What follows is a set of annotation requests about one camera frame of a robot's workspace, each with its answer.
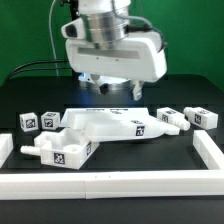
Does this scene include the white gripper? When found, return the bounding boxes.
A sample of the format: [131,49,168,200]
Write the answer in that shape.
[65,36,168,101]

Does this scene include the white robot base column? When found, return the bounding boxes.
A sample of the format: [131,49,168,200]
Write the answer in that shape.
[78,73,131,91]

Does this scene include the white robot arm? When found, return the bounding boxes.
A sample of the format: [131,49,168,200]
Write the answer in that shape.
[61,0,167,101]

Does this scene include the white chair seat block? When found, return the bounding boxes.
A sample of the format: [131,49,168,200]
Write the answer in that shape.
[20,128,99,170]

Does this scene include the white tagged cube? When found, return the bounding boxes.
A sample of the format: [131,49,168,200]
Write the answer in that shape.
[19,112,38,132]
[41,112,60,130]

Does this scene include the white left fence piece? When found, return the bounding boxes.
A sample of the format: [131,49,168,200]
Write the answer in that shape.
[0,134,13,168]

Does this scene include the white chair back frame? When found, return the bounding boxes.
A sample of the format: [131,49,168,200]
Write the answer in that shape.
[67,111,180,142]

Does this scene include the black cables at base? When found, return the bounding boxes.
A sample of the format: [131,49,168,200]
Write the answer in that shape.
[5,59,73,83]

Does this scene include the grey hanging cable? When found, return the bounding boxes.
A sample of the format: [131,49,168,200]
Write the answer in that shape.
[48,0,60,78]

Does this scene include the white L-shaped fence rail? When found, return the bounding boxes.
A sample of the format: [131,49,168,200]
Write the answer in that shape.
[0,130,224,200]

